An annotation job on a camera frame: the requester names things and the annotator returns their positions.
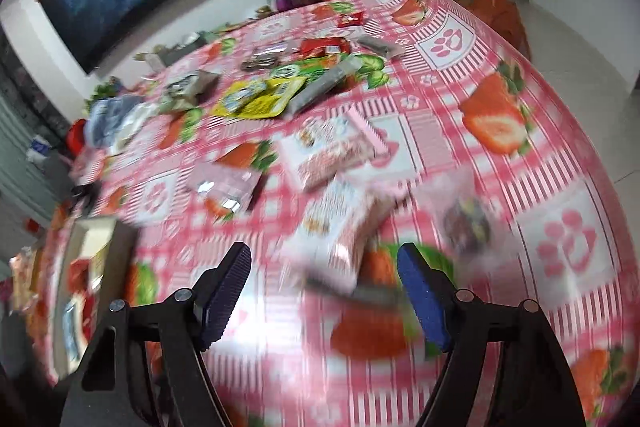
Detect brown chocolate bar wrapper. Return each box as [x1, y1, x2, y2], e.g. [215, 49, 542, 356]
[303, 277, 409, 309]

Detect yellow green snack bag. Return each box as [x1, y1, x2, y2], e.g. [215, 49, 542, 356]
[210, 77, 307, 120]

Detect pink strawberry tablecloth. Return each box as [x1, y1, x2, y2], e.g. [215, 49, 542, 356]
[24, 0, 640, 427]

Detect small green plant left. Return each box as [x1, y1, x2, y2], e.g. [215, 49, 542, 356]
[85, 76, 122, 114]

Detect crumpled silver snack bag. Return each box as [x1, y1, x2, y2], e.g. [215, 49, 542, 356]
[158, 69, 221, 114]

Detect crispy cranberry snack packet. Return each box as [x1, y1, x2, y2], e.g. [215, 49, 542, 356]
[279, 176, 408, 293]

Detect black phone stand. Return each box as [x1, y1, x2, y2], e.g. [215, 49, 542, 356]
[70, 181, 101, 217]

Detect blue cloth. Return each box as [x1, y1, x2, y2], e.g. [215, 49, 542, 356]
[84, 94, 143, 148]

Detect white shallow box tray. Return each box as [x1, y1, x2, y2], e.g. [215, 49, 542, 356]
[48, 216, 138, 379]

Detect dark snack packet far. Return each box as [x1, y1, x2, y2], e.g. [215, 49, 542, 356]
[240, 41, 290, 72]

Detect pink flat snack packet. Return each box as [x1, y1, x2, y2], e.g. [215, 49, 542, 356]
[186, 162, 262, 213]

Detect red plastic stool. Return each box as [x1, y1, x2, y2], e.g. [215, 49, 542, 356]
[66, 118, 87, 157]

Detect orange bag on floor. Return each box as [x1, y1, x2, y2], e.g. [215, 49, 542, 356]
[468, 0, 532, 60]

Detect white cloth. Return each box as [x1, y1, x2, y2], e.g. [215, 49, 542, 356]
[108, 102, 160, 156]

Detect grey silver snack stick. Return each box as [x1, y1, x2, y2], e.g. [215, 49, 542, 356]
[285, 55, 362, 117]

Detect clear packet dark snack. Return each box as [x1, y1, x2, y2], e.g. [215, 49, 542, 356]
[413, 166, 518, 274]

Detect small red candy packet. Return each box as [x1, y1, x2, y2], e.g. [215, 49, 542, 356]
[337, 11, 367, 28]

